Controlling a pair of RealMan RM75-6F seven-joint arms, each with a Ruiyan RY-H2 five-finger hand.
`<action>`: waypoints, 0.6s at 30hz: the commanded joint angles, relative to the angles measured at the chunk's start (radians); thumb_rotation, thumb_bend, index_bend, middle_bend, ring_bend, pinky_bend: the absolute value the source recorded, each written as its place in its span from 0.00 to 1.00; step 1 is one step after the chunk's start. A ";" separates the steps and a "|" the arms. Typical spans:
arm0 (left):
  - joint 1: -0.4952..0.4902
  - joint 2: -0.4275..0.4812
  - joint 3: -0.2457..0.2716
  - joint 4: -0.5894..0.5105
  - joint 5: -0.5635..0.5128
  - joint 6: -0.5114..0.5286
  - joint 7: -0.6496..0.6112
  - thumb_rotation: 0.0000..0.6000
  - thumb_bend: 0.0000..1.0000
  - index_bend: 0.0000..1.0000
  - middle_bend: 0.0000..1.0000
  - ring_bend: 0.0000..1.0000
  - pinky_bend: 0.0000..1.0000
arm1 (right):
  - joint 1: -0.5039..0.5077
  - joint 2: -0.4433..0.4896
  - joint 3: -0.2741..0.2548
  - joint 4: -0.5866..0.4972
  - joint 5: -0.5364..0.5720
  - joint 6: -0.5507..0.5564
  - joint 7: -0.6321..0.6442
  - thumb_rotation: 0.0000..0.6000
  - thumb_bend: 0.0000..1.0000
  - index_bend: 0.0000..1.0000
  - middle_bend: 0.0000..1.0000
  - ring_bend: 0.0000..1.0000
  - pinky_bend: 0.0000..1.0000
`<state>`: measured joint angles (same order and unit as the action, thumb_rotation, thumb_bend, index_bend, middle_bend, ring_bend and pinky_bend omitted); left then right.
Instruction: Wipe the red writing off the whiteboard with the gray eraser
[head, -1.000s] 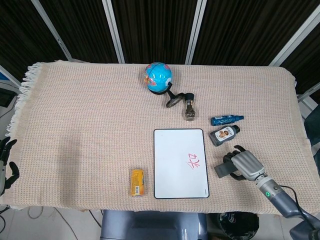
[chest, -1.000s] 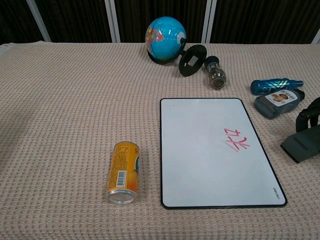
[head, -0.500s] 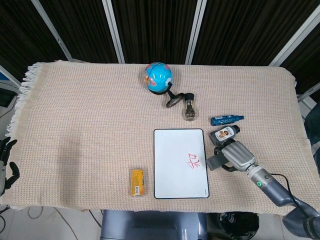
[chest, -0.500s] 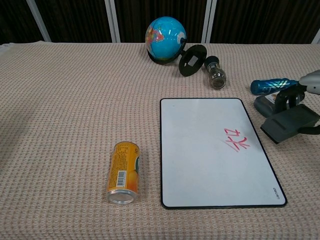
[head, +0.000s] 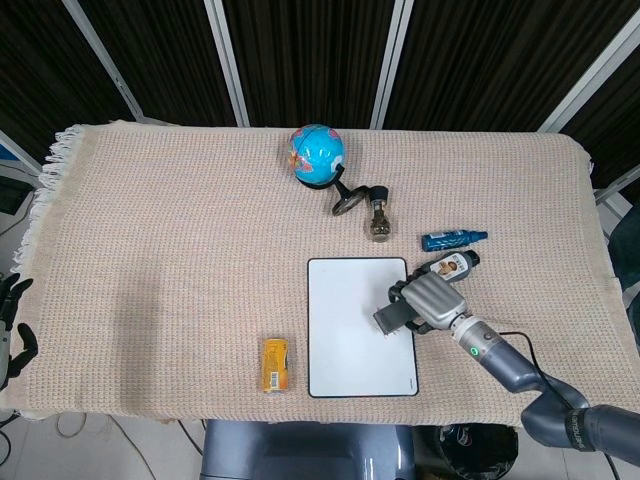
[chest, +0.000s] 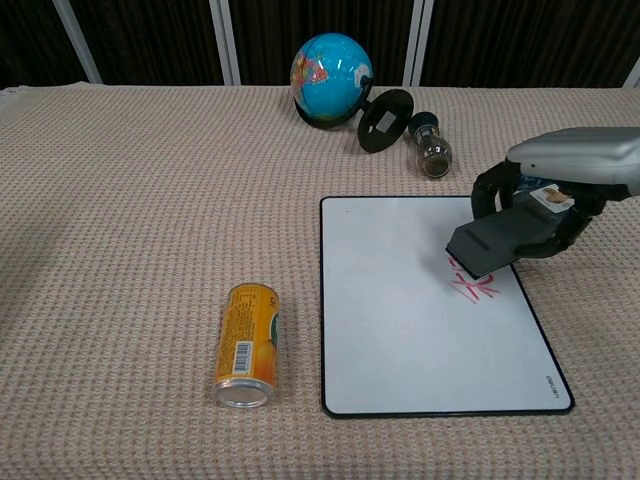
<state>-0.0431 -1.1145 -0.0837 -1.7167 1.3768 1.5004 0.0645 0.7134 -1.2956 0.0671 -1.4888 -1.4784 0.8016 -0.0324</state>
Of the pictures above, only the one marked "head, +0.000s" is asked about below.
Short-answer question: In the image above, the dark sauce bottle with label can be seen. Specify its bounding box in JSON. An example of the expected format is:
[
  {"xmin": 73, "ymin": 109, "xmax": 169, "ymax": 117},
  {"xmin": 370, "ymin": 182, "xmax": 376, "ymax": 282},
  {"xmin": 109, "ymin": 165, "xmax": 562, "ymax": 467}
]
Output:
[{"xmin": 412, "ymin": 249, "xmax": 481, "ymax": 289}]

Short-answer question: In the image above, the beige waffle-weave tablecloth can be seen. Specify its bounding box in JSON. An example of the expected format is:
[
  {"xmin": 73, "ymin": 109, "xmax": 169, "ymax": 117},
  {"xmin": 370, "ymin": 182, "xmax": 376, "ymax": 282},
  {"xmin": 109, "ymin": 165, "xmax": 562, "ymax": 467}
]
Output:
[{"xmin": 9, "ymin": 121, "xmax": 621, "ymax": 429}]

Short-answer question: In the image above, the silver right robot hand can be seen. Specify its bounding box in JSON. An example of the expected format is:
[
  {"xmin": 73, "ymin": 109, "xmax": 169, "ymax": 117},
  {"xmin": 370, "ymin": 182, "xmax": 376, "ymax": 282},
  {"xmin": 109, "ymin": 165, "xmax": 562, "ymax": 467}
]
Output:
[{"xmin": 387, "ymin": 272, "xmax": 469, "ymax": 337}]

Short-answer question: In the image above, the grey whiteboard eraser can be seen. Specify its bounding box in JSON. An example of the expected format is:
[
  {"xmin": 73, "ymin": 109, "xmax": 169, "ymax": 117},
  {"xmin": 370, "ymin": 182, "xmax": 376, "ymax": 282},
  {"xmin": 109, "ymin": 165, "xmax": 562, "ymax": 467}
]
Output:
[{"xmin": 372, "ymin": 303, "xmax": 416, "ymax": 335}]

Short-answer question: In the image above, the black round bin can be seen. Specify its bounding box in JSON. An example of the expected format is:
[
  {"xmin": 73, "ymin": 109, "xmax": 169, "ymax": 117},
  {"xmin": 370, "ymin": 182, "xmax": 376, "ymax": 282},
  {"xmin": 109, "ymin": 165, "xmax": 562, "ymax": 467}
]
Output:
[{"xmin": 414, "ymin": 424, "xmax": 521, "ymax": 480}]

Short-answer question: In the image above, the glass spice jar black cap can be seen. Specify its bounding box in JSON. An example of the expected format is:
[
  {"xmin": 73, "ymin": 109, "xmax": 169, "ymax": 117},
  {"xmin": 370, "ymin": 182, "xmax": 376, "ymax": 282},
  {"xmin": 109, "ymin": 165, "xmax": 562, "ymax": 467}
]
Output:
[{"xmin": 367, "ymin": 184, "xmax": 394, "ymax": 245}]

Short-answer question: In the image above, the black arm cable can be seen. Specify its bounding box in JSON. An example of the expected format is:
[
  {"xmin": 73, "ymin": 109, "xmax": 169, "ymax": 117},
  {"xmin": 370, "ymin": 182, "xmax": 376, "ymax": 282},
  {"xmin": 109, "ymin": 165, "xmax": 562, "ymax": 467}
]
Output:
[{"xmin": 499, "ymin": 331, "xmax": 624, "ymax": 480}]

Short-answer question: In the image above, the blue globe on black stand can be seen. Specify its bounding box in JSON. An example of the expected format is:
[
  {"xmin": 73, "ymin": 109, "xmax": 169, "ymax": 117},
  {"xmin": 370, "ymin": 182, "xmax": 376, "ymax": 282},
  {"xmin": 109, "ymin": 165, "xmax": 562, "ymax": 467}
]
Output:
[{"xmin": 288, "ymin": 123, "xmax": 371, "ymax": 217}]

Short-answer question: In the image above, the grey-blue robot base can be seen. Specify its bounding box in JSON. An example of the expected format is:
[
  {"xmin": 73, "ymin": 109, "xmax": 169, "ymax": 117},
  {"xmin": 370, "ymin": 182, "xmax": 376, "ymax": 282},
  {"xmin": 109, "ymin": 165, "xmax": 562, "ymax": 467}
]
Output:
[{"xmin": 199, "ymin": 418, "xmax": 416, "ymax": 480}]

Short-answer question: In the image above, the orange drink can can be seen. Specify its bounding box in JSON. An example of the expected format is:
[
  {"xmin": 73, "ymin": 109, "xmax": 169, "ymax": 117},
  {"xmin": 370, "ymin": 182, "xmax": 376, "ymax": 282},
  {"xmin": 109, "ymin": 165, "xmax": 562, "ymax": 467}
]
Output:
[{"xmin": 258, "ymin": 337, "xmax": 292, "ymax": 394}]

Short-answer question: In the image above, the dark partition panel white frame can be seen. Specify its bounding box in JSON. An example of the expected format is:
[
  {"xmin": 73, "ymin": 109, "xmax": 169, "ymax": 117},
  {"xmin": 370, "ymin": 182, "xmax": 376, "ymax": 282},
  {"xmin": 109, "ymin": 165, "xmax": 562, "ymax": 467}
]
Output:
[
  {"xmin": 539, "ymin": 9, "xmax": 640, "ymax": 216},
  {"xmin": 369, "ymin": 0, "xmax": 640, "ymax": 134},
  {"xmin": 204, "ymin": 0, "xmax": 416, "ymax": 130},
  {"xmin": 0, "ymin": 0, "xmax": 146, "ymax": 174},
  {"xmin": 62, "ymin": 0, "xmax": 251, "ymax": 129}
]

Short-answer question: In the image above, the white rectangular board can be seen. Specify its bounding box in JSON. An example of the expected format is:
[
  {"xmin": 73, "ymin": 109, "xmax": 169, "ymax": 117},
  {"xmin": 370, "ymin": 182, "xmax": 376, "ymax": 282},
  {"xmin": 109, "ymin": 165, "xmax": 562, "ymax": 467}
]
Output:
[{"xmin": 306, "ymin": 256, "xmax": 420, "ymax": 400}]

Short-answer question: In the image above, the blue spray bottle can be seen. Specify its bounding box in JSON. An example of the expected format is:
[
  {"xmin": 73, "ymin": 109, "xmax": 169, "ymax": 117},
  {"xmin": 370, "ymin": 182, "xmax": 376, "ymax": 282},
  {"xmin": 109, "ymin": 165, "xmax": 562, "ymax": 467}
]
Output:
[{"xmin": 421, "ymin": 228, "xmax": 489, "ymax": 253}]

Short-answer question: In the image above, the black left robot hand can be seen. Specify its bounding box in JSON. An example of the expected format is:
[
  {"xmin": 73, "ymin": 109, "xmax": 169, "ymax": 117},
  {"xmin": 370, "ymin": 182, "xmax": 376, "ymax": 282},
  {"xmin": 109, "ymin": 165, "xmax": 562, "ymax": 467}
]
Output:
[{"xmin": 0, "ymin": 273, "xmax": 40, "ymax": 391}]

